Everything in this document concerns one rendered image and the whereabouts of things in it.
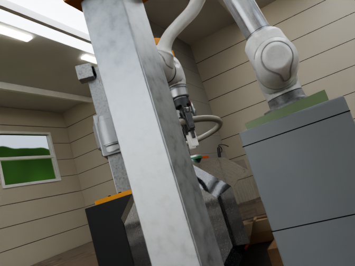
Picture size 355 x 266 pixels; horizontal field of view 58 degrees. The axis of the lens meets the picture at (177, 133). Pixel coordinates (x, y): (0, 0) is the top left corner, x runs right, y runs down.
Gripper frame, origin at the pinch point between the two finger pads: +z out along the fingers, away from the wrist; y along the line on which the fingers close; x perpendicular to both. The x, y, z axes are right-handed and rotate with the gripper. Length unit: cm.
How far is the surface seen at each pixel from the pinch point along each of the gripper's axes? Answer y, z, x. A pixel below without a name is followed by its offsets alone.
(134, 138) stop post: -87, 17, 34
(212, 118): 2.9, -9.1, -13.2
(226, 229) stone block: 45, 44, -17
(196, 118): -0.9, -9.6, -4.4
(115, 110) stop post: -86, 12, 36
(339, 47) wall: 368, -203, -460
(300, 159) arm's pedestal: -28.5, 22.3, -29.5
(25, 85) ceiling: 594, -349, 181
